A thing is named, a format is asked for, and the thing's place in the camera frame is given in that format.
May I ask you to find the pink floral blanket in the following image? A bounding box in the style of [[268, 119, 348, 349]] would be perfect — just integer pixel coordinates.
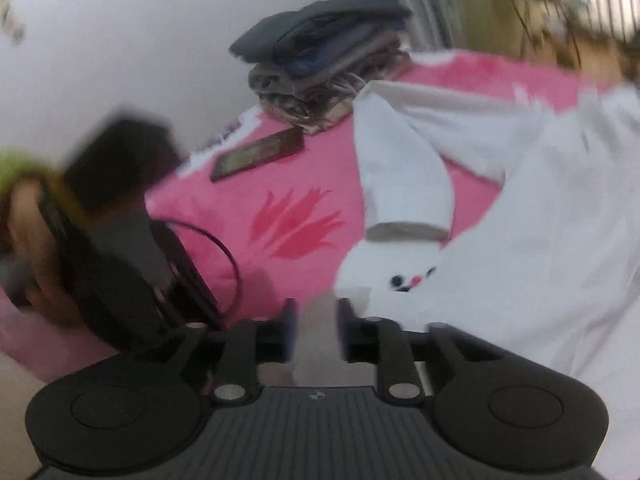
[[0, 50, 626, 386]]

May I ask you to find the person's left hand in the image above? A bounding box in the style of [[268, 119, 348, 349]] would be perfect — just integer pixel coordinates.
[[6, 181, 90, 331]]

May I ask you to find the stack of folded clothes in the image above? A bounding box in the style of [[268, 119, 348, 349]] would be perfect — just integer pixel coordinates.
[[229, 0, 414, 136]]

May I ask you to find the person's left forearm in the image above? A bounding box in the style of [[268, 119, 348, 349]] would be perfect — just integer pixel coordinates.
[[0, 146, 63, 203]]

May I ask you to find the white bunny print sweatshirt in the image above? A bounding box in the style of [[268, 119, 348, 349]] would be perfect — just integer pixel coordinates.
[[295, 52, 640, 480]]

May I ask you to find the black smartphone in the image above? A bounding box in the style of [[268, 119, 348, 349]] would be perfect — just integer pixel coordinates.
[[210, 126, 306, 183]]

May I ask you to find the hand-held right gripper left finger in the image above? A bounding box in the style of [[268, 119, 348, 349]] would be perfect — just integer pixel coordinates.
[[149, 299, 298, 408]]

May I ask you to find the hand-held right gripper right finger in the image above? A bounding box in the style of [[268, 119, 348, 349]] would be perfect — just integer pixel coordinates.
[[336, 298, 502, 406]]

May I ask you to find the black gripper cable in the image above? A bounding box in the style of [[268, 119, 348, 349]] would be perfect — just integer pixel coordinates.
[[155, 219, 242, 322]]

